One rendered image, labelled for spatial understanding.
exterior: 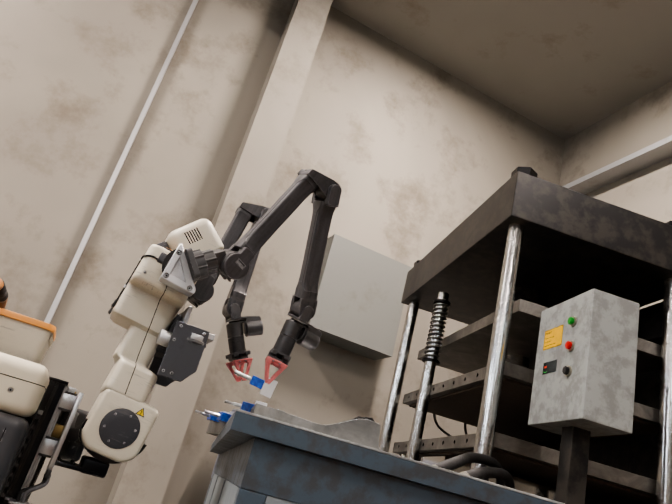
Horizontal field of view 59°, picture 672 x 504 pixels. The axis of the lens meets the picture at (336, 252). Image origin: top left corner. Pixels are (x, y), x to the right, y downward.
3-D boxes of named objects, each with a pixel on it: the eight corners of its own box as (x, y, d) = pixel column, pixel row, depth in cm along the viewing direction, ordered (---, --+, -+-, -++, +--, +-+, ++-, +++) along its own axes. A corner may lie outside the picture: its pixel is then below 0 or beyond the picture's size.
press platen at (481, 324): (518, 310, 218) (520, 298, 220) (416, 359, 319) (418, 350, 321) (685, 365, 226) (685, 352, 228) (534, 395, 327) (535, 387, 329)
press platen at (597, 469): (491, 446, 199) (493, 431, 200) (392, 452, 300) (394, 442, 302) (684, 503, 207) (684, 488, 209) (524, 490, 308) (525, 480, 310)
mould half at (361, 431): (246, 434, 166) (260, 387, 171) (240, 438, 190) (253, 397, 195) (411, 481, 172) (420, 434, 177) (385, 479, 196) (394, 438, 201)
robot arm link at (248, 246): (304, 158, 186) (320, 158, 177) (330, 190, 192) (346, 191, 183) (207, 262, 174) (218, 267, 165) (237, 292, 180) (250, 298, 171)
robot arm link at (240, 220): (238, 200, 229) (245, 192, 221) (268, 219, 233) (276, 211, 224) (182, 299, 211) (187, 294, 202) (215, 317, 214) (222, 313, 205)
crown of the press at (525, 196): (497, 304, 206) (519, 159, 229) (387, 363, 325) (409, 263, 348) (708, 373, 215) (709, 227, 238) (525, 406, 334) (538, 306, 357)
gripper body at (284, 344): (285, 364, 187) (295, 342, 189) (289, 362, 178) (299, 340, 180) (267, 355, 187) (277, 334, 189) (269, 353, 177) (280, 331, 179)
